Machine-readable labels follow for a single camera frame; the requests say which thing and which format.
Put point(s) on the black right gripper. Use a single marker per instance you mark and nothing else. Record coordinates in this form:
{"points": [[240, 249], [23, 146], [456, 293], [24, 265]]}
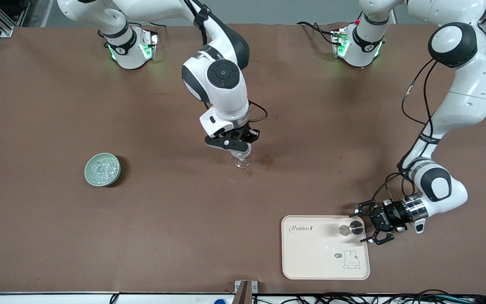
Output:
{"points": [[249, 134]]}

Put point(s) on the pale green ceramic bowl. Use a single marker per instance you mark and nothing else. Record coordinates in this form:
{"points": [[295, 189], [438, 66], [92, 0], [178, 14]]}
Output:
{"points": [[114, 179]]}

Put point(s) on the brown table cover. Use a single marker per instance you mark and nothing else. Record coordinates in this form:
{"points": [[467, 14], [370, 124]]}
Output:
{"points": [[163, 211]]}

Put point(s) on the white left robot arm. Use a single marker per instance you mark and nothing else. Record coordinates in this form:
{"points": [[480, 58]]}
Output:
{"points": [[471, 93]]}

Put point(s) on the clear ice cubes pile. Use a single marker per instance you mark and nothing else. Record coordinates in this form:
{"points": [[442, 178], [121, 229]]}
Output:
{"points": [[103, 171]]}

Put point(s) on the steel double jigger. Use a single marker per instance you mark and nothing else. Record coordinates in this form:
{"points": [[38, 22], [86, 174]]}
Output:
{"points": [[345, 230]]}

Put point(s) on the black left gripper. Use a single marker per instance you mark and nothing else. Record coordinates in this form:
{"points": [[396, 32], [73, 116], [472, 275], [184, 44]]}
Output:
{"points": [[389, 215]]}

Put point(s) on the brown vertical post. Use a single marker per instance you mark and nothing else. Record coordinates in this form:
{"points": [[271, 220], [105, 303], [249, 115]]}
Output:
{"points": [[243, 295]]}

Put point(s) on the grey metal clamp bracket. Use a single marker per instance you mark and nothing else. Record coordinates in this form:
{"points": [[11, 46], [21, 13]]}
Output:
{"points": [[255, 287]]}

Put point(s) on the cream rabbit print tray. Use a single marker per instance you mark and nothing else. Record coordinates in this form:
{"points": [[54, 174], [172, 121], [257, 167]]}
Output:
{"points": [[319, 249]]}

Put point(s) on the clear stemmed wine glass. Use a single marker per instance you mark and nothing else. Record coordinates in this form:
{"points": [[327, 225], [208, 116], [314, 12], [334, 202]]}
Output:
{"points": [[241, 161]]}

